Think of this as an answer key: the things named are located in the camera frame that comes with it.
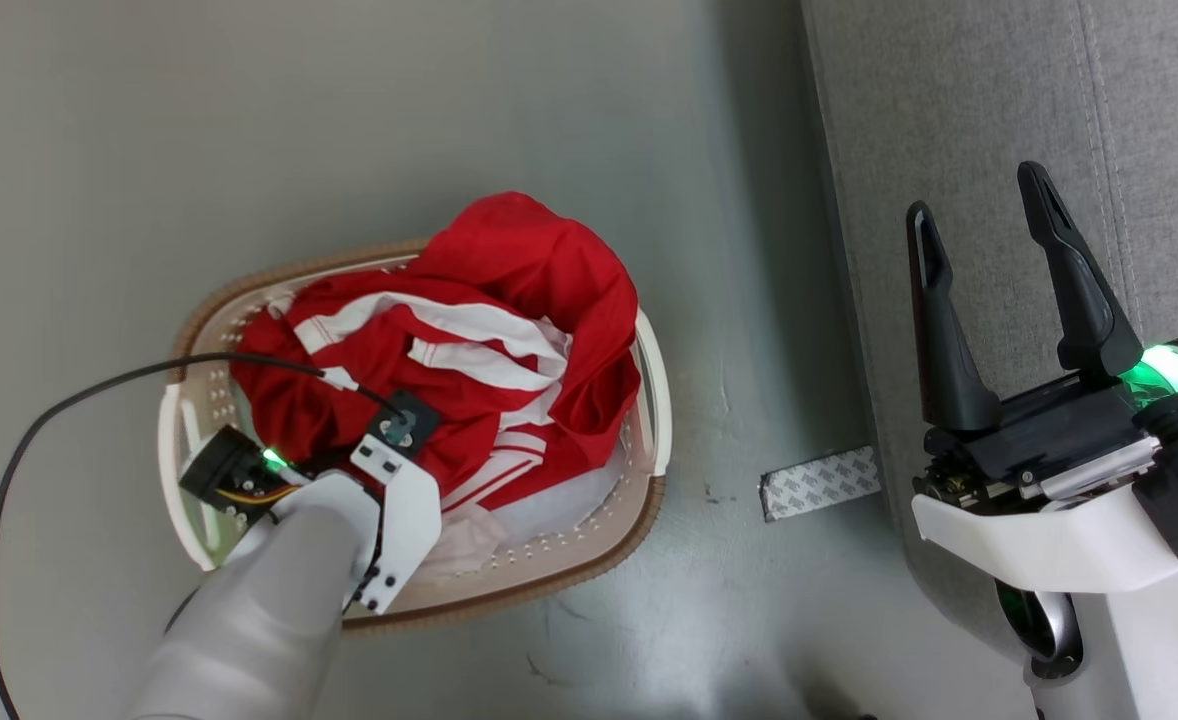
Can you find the grey fabric sofa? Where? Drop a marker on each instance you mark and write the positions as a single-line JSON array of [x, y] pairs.
[[949, 100]]

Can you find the grey patterned tape strip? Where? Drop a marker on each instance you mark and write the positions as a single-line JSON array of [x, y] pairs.
[[819, 485]]

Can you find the white camera bracket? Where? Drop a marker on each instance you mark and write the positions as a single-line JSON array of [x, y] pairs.
[[1029, 545], [411, 510]]

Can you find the beige and white laundry basket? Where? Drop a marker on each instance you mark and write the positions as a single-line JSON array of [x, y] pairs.
[[549, 582]]

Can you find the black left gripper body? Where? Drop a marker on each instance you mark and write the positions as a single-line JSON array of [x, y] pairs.
[[224, 470]]

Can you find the white left camera bracket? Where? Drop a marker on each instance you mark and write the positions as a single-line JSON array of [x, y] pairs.
[[411, 510]]

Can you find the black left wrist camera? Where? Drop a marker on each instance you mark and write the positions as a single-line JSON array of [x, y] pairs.
[[404, 425]]

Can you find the red garment with white stripes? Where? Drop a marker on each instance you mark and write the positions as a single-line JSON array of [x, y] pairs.
[[519, 260]]

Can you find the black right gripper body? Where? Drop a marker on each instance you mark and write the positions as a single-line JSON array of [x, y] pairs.
[[1049, 430]]

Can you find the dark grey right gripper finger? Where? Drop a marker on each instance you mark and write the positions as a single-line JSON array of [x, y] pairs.
[[1084, 290], [944, 350]]

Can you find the white right camera bracket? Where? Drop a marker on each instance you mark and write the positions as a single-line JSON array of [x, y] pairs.
[[1029, 545]]

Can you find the grey and white right arm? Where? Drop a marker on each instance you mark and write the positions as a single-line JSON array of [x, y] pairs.
[[1149, 660]]

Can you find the grey and white left arm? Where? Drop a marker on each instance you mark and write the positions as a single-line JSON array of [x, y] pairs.
[[249, 620]]

